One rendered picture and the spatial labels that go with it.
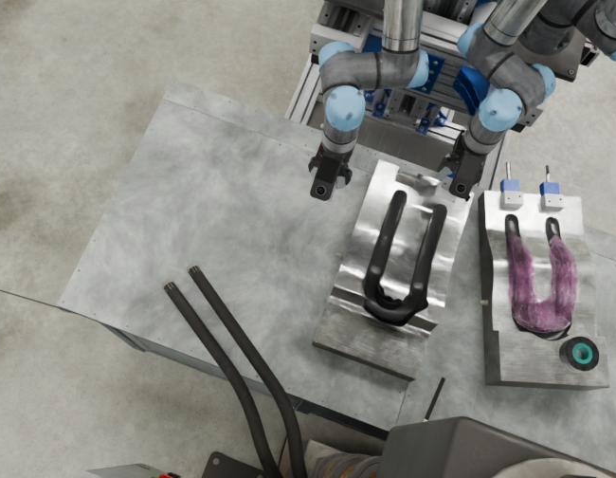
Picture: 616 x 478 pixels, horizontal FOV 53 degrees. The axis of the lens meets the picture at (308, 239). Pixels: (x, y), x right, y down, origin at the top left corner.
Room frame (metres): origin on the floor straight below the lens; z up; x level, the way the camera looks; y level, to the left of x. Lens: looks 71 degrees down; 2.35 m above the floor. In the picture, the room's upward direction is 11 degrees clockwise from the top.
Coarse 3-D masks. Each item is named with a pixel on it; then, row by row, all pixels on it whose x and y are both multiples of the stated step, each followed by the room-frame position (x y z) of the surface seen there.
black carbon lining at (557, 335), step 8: (512, 216) 0.68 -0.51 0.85; (552, 216) 0.70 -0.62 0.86; (504, 224) 0.65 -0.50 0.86; (512, 224) 0.66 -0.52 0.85; (552, 224) 0.68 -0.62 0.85; (512, 232) 0.63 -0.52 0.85; (552, 232) 0.65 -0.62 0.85; (520, 328) 0.38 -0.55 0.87; (568, 328) 0.40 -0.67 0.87; (536, 336) 0.36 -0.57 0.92; (544, 336) 0.37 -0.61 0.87; (552, 336) 0.38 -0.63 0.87; (560, 336) 0.38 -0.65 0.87
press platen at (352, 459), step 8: (344, 456) 0.01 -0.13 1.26; (352, 456) 0.01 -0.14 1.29; (360, 456) 0.01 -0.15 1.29; (368, 456) 0.02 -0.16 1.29; (336, 464) -0.01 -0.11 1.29; (344, 464) 0.00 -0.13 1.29; (352, 464) 0.00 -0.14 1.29; (328, 472) -0.02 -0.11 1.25; (336, 472) -0.02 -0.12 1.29; (344, 472) -0.02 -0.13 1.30
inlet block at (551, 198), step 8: (544, 184) 0.78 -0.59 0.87; (552, 184) 0.78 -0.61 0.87; (544, 192) 0.76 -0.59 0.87; (552, 192) 0.76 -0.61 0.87; (544, 200) 0.73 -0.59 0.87; (552, 200) 0.73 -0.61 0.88; (560, 200) 0.74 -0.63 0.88; (544, 208) 0.71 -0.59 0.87; (552, 208) 0.71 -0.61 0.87; (560, 208) 0.72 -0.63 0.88
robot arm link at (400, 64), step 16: (400, 0) 0.83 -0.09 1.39; (416, 0) 0.83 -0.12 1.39; (384, 16) 0.83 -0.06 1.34; (400, 16) 0.81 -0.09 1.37; (416, 16) 0.82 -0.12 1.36; (384, 32) 0.80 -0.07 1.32; (400, 32) 0.79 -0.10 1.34; (416, 32) 0.80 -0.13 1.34; (384, 48) 0.78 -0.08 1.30; (400, 48) 0.78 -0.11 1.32; (416, 48) 0.79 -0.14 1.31; (384, 64) 0.75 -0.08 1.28; (400, 64) 0.76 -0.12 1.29; (416, 64) 0.77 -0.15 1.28; (384, 80) 0.73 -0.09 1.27; (400, 80) 0.74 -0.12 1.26; (416, 80) 0.75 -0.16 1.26
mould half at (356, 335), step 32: (384, 192) 0.66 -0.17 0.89; (416, 192) 0.68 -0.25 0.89; (416, 224) 0.59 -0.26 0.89; (448, 224) 0.61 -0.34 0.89; (352, 256) 0.46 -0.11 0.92; (416, 256) 0.51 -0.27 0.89; (448, 256) 0.52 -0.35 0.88; (352, 288) 0.38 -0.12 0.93; (384, 288) 0.40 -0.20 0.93; (320, 320) 0.31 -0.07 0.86; (352, 320) 0.32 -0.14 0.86; (416, 320) 0.34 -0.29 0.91; (352, 352) 0.25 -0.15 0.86; (384, 352) 0.26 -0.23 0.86; (416, 352) 0.28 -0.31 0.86
